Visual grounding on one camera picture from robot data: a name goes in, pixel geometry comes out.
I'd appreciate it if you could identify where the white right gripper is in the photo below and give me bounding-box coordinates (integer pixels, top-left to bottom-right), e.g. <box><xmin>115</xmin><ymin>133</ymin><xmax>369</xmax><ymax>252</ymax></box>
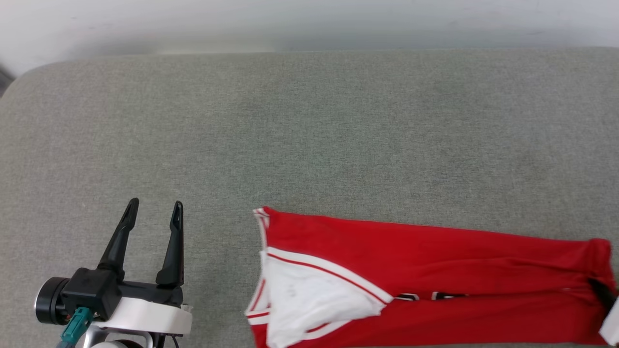
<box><xmin>590</xmin><ymin>277</ymin><xmax>619</xmax><ymax>347</ymax></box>

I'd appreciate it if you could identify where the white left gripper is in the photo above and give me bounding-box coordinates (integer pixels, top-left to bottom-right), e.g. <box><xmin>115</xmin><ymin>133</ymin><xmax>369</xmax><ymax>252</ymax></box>
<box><xmin>34</xmin><ymin>197</ymin><xmax>193</xmax><ymax>336</ymax></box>

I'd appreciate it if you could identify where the red and white shirt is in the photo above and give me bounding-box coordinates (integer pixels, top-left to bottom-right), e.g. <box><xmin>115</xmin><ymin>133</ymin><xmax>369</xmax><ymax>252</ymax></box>
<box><xmin>244</xmin><ymin>206</ymin><xmax>618</xmax><ymax>348</ymax></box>

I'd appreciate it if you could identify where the teal plug camera cable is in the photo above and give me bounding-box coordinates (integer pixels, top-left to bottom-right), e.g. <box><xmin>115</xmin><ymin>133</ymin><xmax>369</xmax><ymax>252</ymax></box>
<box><xmin>57</xmin><ymin>306</ymin><xmax>94</xmax><ymax>348</ymax></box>

